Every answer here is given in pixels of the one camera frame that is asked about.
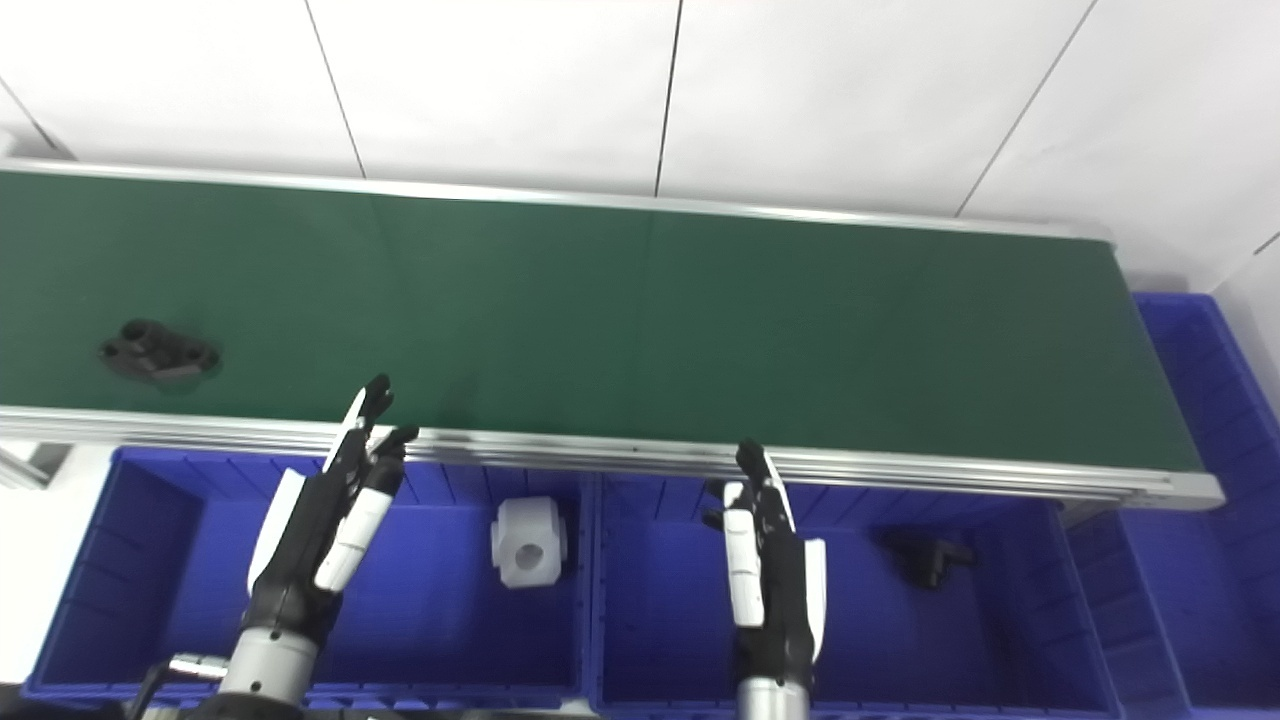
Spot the green conveyor belt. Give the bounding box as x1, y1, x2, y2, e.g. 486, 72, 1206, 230
0, 158, 1226, 511
0, 170, 1206, 476

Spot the blue plastic bin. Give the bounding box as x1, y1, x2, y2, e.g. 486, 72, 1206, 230
22, 447, 596, 713
590, 472, 1126, 720
1065, 292, 1280, 720

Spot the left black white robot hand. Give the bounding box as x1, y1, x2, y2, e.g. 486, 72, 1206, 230
247, 375, 419, 641

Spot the black bracket part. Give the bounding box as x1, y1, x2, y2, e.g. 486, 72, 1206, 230
880, 530, 976, 589
100, 320, 222, 386

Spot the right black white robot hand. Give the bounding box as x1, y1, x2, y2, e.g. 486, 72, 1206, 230
703, 440, 828, 691

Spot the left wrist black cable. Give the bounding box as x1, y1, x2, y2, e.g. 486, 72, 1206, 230
128, 653, 233, 720

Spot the white block part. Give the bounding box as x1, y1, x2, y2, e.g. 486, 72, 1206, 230
490, 497, 569, 589

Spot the aluminium conveyor support leg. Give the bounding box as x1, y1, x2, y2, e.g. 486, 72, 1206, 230
0, 445, 53, 491

